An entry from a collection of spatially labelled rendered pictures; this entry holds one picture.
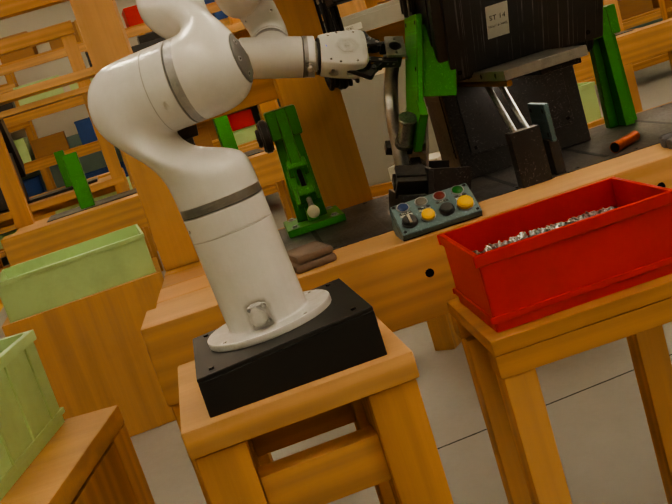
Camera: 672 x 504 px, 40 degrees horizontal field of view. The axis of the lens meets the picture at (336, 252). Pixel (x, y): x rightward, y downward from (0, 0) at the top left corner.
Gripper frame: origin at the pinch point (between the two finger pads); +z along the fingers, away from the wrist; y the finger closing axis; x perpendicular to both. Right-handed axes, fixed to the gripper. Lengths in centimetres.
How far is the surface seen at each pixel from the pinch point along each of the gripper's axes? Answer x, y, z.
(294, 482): -15, -95, -29
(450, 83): -4.1, -12.8, 9.7
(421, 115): -2.9, -19.9, 2.8
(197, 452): -21, -92, -41
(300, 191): 22.0, -17.9, -19.6
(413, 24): -11.2, -3.5, 2.8
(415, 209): -3.0, -42.4, -2.0
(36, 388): 7, -68, -68
